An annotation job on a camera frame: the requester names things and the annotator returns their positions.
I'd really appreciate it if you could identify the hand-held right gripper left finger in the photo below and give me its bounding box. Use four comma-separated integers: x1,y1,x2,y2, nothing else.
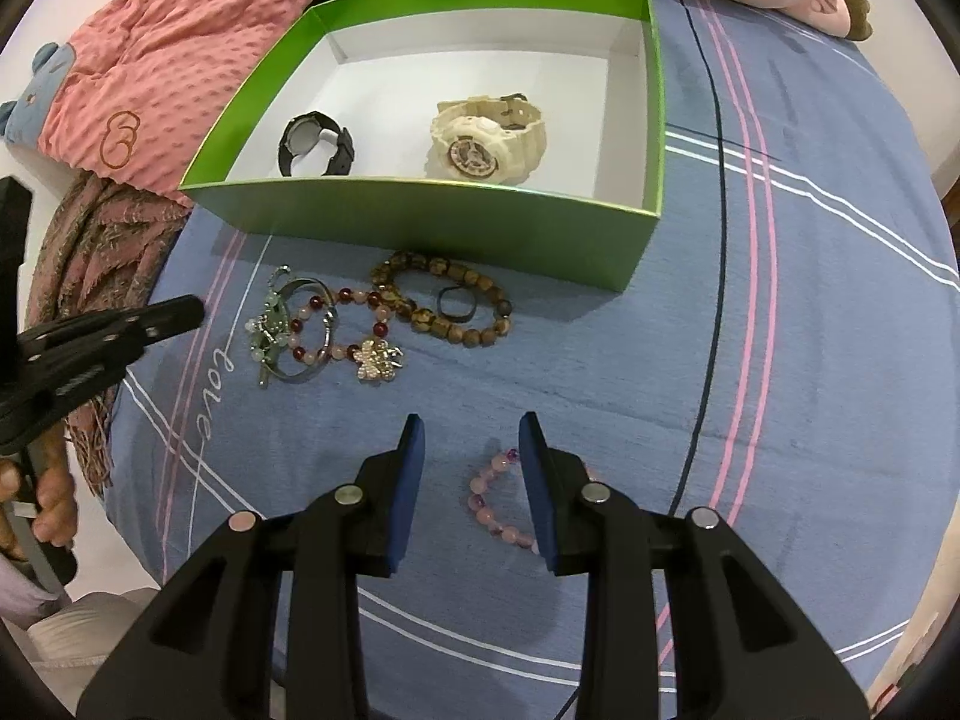
75,414,426,720

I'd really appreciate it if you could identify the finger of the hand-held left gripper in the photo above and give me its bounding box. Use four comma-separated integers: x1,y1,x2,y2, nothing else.
22,297,205,383
15,349,147,440

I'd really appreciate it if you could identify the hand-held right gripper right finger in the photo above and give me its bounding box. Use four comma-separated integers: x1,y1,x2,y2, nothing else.
519,412,872,720

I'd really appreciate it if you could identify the green charm bracelet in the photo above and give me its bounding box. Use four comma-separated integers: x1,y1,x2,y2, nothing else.
251,266,297,391

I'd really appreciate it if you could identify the pearl flower brooch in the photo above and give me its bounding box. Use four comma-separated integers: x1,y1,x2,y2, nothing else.
352,339,404,383

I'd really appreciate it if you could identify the red and pink bead bracelet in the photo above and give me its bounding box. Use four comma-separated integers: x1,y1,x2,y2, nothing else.
289,286,391,365

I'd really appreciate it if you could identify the silver bangle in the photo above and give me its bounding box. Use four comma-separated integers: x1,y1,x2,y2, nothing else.
259,277,338,383

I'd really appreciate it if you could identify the wooden bead bracelet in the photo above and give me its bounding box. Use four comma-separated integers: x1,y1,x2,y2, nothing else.
370,251,515,350

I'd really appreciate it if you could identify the black hair tie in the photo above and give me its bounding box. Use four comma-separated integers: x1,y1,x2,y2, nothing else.
435,285,481,323

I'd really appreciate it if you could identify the green cardboard box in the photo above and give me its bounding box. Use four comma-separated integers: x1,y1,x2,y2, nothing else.
178,0,667,293

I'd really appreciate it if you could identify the person's left forearm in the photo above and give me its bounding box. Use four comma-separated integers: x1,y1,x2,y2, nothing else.
0,510,72,620

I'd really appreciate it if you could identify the person's left hand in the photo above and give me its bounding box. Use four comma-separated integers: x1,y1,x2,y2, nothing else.
0,435,80,548

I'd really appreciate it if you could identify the fringed plaid scarf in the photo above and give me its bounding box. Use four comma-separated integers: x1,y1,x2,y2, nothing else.
26,169,192,496

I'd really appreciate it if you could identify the blue plush toy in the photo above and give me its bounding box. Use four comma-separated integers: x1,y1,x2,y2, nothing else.
0,41,80,147

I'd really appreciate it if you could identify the black wrist watch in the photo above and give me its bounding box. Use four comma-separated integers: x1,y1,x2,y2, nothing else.
277,114,355,178

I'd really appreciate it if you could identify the pink dotted blanket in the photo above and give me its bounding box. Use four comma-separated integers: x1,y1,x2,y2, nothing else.
37,0,346,207

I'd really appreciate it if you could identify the cream wrist watch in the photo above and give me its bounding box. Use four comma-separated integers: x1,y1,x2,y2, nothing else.
426,94,547,185

